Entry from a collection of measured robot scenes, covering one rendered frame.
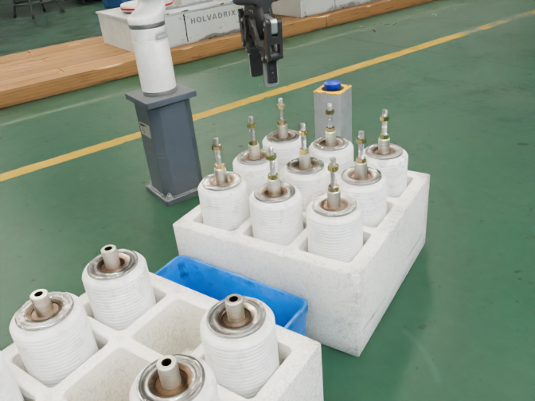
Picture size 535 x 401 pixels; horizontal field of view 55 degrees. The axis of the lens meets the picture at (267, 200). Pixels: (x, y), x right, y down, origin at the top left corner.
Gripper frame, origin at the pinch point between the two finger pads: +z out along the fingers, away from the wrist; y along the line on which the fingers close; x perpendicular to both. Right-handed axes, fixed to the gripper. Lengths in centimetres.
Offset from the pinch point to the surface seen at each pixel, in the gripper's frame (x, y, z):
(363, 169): 16.4, 3.0, 19.9
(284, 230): -0.3, 4.7, 27.2
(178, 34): 25, -221, 33
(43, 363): -41, 21, 27
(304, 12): 113, -247, 36
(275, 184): 0.0, 1.1, 19.8
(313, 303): 0.8, 13.4, 37.7
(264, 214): -3.3, 3.3, 23.8
